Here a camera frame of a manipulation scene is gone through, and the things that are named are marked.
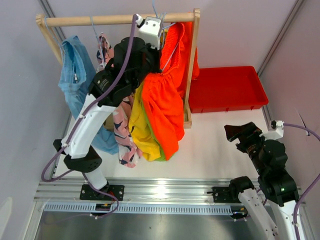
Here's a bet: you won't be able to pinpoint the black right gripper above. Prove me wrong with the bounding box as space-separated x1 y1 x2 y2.
223 121 268 175

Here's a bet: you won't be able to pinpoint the green shorts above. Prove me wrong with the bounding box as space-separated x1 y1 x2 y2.
140 86 166 162

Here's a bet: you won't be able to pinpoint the orange shorts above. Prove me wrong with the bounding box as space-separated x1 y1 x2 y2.
142 22 192 161

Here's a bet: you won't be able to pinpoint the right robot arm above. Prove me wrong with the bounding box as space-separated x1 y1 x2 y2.
224 120 306 240

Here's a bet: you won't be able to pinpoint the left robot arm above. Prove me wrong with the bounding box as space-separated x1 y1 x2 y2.
53 37 160 200

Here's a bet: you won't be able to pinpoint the yellow shorts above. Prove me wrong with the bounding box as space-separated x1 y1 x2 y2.
128 29 166 162

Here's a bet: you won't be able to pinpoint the pink patterned shorts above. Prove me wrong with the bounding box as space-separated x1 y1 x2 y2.
96 33 142 168

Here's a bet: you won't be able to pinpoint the blue hanger of pink shorts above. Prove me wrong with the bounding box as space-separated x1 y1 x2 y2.
90 16 107 70

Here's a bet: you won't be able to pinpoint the light blue shorts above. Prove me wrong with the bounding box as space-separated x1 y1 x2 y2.
58 35 119 155

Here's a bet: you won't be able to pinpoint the red plastic tray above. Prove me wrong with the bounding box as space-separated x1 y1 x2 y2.
188 66 269 114

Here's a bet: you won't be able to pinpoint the wooden clothes rack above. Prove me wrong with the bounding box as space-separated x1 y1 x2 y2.
35 8 201 129

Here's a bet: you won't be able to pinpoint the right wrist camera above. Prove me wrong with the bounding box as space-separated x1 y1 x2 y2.
259 120 284 140

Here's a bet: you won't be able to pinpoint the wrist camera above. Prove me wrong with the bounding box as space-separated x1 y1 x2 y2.
259 120 284 140
135 14 163 50

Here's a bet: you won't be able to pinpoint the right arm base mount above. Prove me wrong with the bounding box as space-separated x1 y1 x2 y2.
206 186 240 204

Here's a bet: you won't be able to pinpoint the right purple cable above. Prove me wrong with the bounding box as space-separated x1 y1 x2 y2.
282 122 320 240

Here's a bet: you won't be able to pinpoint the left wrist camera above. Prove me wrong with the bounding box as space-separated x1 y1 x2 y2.
135 14 163 50

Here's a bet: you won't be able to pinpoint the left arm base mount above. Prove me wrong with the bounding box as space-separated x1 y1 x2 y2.
79 183 125 201

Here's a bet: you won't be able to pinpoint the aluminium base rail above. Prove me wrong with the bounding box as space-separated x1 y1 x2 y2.
33 177 230 205

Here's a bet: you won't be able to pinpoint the slotted cable duct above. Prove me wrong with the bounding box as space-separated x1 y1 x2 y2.
43 202 233 216

